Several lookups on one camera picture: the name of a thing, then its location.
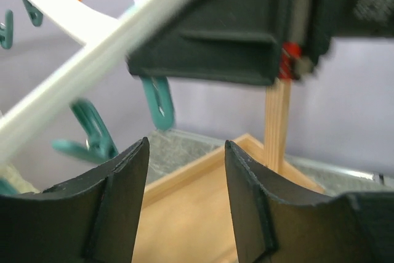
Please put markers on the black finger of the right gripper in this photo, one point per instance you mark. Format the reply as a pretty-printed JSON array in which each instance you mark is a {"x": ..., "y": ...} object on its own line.
[{"x": 234, "y": 41}]

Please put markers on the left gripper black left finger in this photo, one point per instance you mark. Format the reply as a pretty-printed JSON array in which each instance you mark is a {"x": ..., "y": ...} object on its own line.
[{"x": 91, "y": 218}]

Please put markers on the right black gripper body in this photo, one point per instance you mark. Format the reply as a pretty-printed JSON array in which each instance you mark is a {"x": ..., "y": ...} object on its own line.
[{"x": 329, "y": 19}]

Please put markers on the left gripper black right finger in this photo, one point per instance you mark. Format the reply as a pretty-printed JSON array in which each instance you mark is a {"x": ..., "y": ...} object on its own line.
[{"x": 298, "y": 225}]

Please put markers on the teal clothes peg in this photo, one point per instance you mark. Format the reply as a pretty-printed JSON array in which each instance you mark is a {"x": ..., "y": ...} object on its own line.
[
  {"x": 99, "y": 146},
  {"x": 159, "y": 99}
]

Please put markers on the pale yellow hanging underwear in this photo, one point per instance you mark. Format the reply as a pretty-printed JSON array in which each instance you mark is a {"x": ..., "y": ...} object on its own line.
[{"x": 13, "y": 183}]

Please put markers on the wooden clothes rack with tray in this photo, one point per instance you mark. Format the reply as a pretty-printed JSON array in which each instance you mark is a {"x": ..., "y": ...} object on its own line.
[{"x": 186, "y": 216}]

